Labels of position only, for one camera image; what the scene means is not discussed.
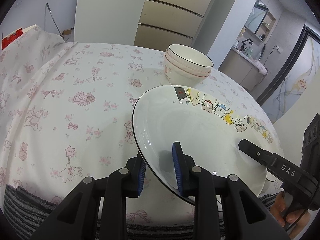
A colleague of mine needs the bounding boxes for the beige three-door refrigerator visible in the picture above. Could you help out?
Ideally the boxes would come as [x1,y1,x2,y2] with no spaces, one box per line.
[134,0,211,51]

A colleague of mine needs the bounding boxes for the person right hand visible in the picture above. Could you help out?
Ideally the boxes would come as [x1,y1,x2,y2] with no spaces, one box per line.
[268,192,319,239]

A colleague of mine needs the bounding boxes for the pink patterned white tablecloth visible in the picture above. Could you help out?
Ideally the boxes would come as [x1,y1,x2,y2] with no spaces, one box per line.
[1,26,269,225]

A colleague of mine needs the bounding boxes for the pink cloth on vanity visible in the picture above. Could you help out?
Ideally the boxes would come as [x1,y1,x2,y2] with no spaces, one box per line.
[252,60,268,76]

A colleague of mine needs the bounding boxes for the bathroom mirror cabinet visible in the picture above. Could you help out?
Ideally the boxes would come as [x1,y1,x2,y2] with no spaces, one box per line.
[245,0,276,43]

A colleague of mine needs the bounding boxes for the large white cartoon plate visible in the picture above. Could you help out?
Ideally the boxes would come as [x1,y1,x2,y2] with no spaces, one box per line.
[131,84,268,201]

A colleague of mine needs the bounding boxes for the black faucet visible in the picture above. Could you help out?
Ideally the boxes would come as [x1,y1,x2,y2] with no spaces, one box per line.
[240,38,253,51]

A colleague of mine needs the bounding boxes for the red gift box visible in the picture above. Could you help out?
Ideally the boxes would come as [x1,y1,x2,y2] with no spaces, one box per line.
[1,24,36,50]

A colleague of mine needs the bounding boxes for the striped grey black garment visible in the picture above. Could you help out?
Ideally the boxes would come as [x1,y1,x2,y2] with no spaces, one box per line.
[2,183,278,240]

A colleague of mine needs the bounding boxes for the white bowl pink rim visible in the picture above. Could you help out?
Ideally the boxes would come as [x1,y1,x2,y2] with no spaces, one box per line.
[164,53,211,87]

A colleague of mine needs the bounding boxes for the bathroom vanity cabinet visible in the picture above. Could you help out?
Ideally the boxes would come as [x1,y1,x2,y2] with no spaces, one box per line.
[218,47,265,92]

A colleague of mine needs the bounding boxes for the white bowl black rim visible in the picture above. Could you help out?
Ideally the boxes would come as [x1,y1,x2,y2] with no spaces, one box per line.
[166,44,214,73]

